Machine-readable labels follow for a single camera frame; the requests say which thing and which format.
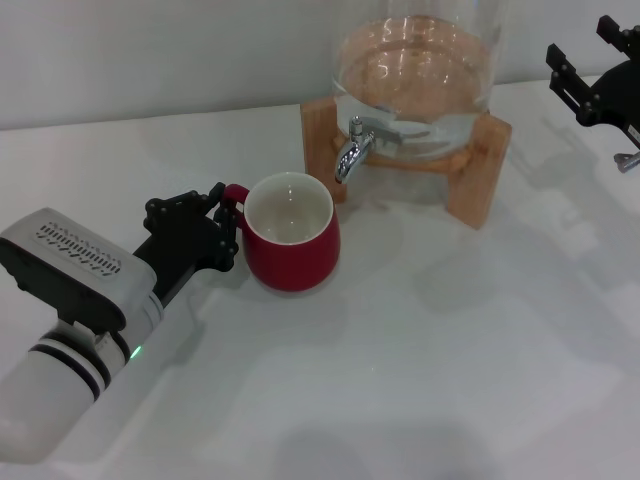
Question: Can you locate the clear glass water dispenser jar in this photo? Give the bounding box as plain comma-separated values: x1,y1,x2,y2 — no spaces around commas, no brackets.
329,0,511,164

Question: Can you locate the wooden dispenser stand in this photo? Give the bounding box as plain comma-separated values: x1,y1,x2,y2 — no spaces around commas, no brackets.
300,95,514,232

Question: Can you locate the chrome faucet tap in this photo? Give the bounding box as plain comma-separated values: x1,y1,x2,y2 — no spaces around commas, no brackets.
333,114,404,185

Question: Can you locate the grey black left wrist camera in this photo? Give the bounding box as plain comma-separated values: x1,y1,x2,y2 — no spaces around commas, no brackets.
0,207,157,332

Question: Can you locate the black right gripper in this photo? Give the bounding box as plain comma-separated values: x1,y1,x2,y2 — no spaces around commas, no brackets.
545,14,640,150

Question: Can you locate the grey right gripper cable connector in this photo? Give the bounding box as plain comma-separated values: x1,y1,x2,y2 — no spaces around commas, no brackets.
613,150,640,175

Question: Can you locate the red ceramic cup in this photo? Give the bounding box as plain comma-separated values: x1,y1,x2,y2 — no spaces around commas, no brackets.
222,171,342,296

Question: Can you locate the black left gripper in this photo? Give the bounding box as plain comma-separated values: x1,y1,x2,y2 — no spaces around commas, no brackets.
132,182,246,306

